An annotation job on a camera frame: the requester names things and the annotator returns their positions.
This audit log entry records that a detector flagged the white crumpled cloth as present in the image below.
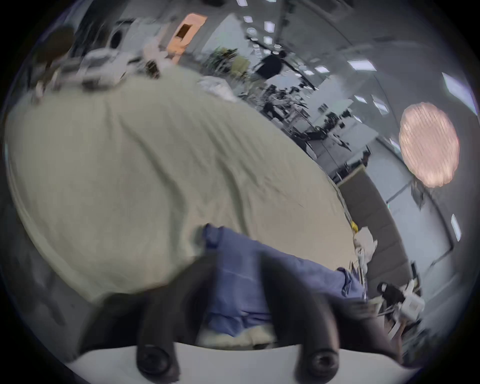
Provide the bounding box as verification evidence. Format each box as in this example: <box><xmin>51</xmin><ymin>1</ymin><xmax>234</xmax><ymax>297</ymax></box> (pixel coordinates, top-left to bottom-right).
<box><xmin>196</xmin><ymin>75</ymin><xmax>241</xmax><ymax>103</ymax></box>

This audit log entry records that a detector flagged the blue shirt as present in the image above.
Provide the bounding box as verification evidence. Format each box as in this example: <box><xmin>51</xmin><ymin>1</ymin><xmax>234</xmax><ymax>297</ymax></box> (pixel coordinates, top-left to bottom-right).
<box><xmin>202</xmin><ymin>223</ymin><xmax>367</xmax><ymax>338</ymax></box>

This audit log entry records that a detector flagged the spare hand-held gripper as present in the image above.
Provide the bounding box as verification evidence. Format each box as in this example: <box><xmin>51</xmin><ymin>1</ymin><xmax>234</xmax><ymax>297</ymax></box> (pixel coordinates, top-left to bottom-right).
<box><xmin>79</xmin><ymin>48</ymin><xmax>130</xmax><ymax>90</ymax></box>

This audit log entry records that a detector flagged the grey padded headboard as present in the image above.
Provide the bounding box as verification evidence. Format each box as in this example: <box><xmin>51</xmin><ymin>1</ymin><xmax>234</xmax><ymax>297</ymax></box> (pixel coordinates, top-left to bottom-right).
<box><xmin>337</xmin><ymin>168</ymin><xmax>414</xmax><ymax>297</ymax></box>

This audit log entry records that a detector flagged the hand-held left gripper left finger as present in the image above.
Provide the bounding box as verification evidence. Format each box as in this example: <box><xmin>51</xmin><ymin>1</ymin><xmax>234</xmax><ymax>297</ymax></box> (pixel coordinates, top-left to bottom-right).
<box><xmin>80</xmin><ymin>251</ymin><xmax>222</xmax><ymax>378</ymax></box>

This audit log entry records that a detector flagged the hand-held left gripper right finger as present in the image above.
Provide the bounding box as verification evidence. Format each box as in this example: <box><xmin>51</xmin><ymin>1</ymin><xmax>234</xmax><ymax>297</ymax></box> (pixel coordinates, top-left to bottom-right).
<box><xmin>259</xmin><ymin>252</ymin><xmax>403</xmax><ymax>380</ymax></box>

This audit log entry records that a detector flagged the washing machine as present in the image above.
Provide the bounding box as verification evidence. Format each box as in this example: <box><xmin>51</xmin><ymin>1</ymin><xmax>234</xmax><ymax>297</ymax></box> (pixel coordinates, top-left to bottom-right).
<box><xmin>108</xmin><ymin>20</ymin><xmax>131</xmax><ymax>52</ymax></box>

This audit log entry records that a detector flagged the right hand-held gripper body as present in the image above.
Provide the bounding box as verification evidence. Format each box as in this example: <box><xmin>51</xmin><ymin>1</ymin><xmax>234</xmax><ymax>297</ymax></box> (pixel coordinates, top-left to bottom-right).
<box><xmin>397</xmin><ymin>285</ymin><xmax>427</xmax><ymax>324</ymax></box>

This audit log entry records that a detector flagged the white crumpled bag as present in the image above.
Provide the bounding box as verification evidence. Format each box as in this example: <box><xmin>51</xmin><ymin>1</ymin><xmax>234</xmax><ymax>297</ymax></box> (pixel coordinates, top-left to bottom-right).
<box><xmin>353</xmin><ymin>226</ymin><xmax>379</xmax><ymax>264</ymax></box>

